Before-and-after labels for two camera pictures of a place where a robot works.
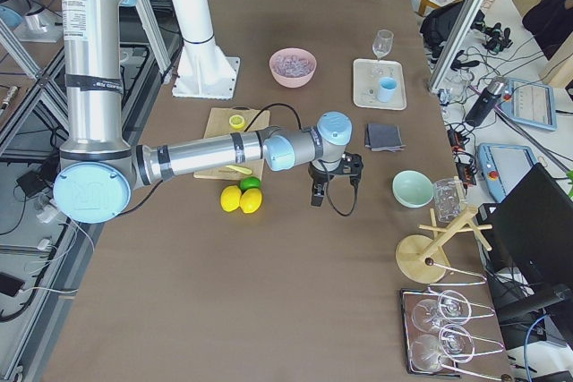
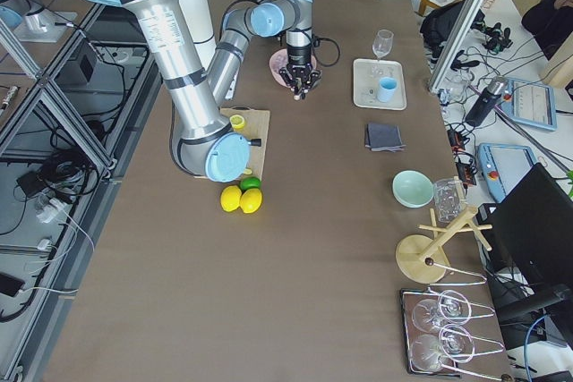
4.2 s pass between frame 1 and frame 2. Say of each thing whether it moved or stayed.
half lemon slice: stayed
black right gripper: moved
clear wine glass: stayed
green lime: stayed
